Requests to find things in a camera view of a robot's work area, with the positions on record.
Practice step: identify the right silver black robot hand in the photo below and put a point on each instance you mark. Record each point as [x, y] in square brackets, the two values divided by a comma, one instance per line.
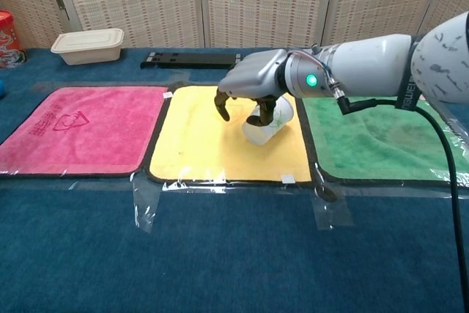
[253, 74]

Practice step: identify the small white paper cup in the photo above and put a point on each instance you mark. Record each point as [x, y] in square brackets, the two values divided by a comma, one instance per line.
[262, 137]

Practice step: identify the yellow cloth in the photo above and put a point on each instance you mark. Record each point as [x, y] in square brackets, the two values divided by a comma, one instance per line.
[205, 144]

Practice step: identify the green cloth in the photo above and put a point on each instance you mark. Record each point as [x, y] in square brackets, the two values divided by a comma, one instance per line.
[384, 144]

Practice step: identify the pink cloth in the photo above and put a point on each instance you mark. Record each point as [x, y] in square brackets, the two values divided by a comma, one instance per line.
[91, 144]

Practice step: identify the black folded stand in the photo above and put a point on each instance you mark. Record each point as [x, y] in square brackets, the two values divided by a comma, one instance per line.
[190, 61]

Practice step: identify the clear tape strip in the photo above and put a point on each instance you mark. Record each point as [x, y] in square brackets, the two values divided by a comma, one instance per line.
[331, 212]
[144, 205]

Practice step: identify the beige lidded lunch box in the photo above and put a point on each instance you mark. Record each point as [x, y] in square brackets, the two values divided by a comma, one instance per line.
[88, 47]

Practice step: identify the black screen hinge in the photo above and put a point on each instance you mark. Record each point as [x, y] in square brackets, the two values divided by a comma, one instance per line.
[59, 0]

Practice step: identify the red snack canister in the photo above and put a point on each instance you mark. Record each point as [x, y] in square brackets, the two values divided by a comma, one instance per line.
[9, 42]

